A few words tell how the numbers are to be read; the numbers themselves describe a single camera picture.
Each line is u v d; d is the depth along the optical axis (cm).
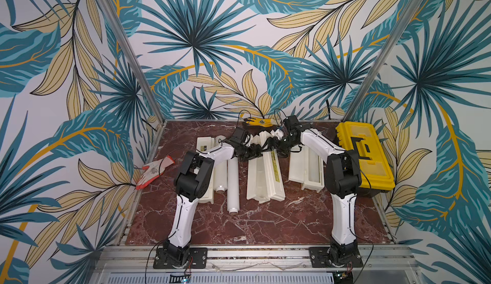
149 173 95
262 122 117
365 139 90
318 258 73
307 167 91
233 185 88
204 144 97
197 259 73
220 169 93
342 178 57
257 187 84
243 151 87
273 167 84
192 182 56
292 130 76
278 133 93
